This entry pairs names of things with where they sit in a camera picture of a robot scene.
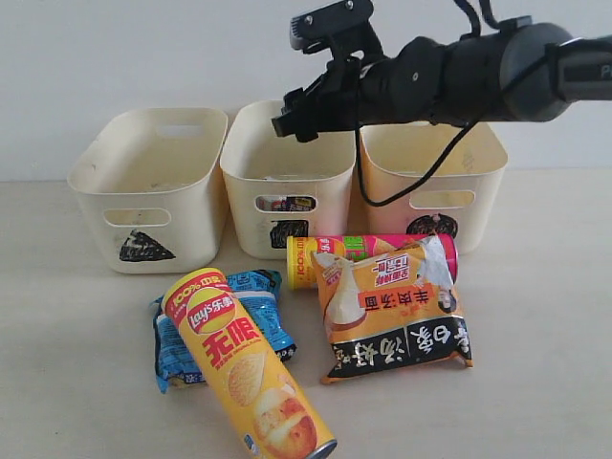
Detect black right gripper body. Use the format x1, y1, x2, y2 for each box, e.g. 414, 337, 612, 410
281, 55, 383, 135

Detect yellow Lays chips can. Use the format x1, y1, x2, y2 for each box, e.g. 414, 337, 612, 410
162, 268, 338, 459

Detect right cream plastic bin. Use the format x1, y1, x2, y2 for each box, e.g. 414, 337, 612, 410
361, 122, 508, 254

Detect black camera cable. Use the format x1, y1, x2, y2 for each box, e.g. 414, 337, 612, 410
353, 119, 479, 208

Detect orange black noodle packet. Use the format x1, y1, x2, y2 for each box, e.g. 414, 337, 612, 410
311, 235, 473, 383

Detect left cream plastic bin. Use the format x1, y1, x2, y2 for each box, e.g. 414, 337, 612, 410
67, 107, 229, 274

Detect middle cream plastic bin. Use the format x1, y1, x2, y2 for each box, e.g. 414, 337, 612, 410
220, 100, 355, 259

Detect cream plastic bin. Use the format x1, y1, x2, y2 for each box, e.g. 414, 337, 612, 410
220, 100, 355, 259
361, 122, 508, 254
67, 107, 229, 274

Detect blue instant noodle packet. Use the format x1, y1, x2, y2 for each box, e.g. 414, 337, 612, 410
150, 269, 297, 394

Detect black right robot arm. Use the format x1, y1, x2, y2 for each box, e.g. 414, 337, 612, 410
272, 11, 611, 142

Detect purple drink carton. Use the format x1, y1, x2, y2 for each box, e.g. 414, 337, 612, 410
283, 196, 317, 212

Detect white milk carton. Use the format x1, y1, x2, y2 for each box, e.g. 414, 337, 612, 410
255, 195, 287, 212

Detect pink Lays chips can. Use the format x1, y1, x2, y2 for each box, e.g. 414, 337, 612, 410
287, 234, 458, 293

